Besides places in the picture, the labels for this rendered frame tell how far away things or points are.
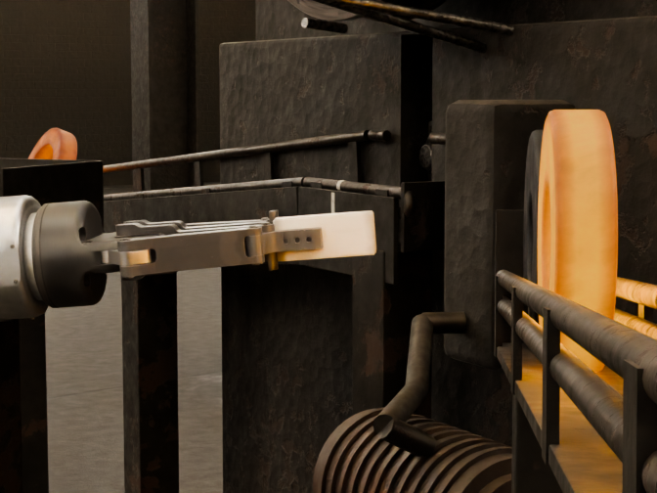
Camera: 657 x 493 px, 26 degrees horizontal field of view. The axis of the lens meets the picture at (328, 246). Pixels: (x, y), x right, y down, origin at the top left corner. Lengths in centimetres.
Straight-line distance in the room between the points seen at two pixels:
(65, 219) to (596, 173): 39
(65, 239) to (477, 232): 42
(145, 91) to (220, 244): 741
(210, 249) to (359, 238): 10
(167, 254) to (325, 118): 75
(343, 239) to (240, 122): 91
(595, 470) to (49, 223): 59
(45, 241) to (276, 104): 84
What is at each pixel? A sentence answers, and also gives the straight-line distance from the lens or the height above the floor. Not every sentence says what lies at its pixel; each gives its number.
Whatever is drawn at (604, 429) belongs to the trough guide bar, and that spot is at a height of 72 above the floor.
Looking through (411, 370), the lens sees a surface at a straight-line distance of 121.
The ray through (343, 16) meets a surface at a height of 88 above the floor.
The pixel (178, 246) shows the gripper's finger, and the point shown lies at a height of 70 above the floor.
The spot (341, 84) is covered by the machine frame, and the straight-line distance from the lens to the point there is 166.
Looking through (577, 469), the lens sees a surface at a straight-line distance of 49.
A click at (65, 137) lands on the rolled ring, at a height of 73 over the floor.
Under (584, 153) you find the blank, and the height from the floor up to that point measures 77.
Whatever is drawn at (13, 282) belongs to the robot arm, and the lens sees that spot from 100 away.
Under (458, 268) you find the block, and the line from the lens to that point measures 130.
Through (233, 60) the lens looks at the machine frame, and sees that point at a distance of 191.
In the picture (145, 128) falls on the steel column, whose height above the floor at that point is 58.
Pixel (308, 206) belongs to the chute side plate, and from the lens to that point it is 153.
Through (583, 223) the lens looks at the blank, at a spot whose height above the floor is 74.
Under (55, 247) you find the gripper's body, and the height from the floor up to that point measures 70.
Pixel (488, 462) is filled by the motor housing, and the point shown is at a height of 53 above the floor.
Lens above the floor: 81
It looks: 6 degrees down
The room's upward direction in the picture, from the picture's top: straight up
